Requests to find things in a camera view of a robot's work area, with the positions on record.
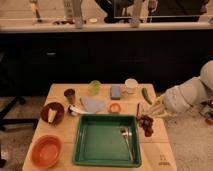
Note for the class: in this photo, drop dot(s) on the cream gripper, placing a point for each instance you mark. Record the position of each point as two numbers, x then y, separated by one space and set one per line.
157 109

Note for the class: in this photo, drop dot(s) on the bunch of dark grapes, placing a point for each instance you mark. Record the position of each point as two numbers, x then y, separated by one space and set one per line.
146 123

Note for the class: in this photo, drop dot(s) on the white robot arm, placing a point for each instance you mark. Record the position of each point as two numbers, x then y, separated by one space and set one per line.
180 98

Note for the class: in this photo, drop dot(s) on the green plastic tray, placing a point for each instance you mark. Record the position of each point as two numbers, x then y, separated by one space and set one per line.
99 142

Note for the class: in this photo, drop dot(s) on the black marker pen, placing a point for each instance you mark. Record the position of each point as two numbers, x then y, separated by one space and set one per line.
137 109

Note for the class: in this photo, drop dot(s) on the white mug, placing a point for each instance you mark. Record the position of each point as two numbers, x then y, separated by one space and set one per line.
130 85

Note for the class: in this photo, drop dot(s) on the metal fork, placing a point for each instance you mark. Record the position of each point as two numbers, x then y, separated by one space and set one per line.
125 134

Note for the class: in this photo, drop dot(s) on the small orange dish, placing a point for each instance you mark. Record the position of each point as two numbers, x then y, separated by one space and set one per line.
114 108

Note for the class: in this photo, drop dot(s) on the blue sponge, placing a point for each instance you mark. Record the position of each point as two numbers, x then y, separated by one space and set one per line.
115 92

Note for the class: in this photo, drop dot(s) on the green translucent cup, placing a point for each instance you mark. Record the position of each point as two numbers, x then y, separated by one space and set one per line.
94 86

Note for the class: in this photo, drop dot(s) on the black and white utensil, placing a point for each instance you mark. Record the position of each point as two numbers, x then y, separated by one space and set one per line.
76 110

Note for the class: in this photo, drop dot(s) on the metal cup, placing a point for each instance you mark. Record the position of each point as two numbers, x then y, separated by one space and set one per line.
70 95

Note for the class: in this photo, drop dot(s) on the yellow cheese wedge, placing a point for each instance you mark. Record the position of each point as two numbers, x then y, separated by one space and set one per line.
51 115

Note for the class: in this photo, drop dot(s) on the orange bowl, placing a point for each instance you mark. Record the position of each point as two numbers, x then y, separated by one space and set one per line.
46 151

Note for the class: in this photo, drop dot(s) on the black office chair base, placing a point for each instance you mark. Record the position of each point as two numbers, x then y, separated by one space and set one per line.
8 118

